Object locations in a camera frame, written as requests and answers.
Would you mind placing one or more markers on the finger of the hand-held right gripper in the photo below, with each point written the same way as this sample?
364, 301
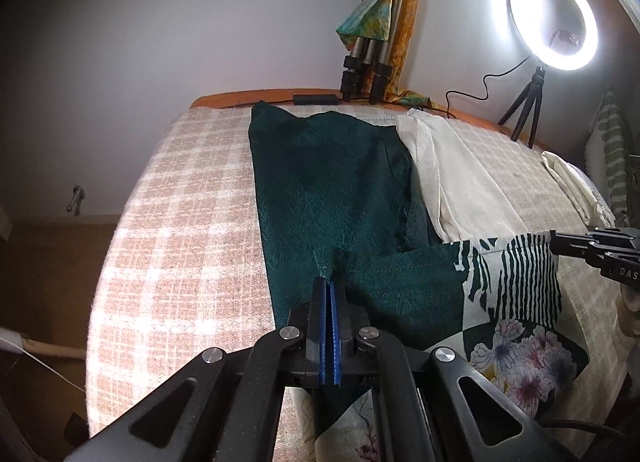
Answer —
572, 243

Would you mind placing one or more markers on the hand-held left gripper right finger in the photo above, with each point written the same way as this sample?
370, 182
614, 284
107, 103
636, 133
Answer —
336, 342

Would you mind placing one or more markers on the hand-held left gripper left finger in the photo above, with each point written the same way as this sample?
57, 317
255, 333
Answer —
322, 342

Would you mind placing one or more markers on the green cream tree print shirt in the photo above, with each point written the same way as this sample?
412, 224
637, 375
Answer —
325, 192

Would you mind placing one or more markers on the folded white cloth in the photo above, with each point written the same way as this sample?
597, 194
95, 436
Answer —
575, 182

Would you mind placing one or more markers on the green white striped pillow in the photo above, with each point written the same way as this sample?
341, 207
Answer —
607, 142

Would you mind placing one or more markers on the small black tripod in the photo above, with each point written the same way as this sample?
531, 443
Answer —
532, 102

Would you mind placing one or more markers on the beige checked blanket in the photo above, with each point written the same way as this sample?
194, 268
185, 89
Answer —
190, 242

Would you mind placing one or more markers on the black gooseneck phone holder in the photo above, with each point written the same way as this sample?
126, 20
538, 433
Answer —
562, 37

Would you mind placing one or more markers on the black power adapter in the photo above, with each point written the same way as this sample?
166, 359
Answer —
315, 98

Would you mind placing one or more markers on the orange scarf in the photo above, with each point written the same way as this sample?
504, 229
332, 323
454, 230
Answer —
407, 32

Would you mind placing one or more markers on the silver tripod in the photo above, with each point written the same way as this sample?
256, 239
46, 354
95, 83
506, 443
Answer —
370, 54

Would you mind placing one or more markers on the wooden bed frame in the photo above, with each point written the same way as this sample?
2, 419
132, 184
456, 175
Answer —
225, 97

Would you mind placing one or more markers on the metal wall valve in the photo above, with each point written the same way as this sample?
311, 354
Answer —
76, 199

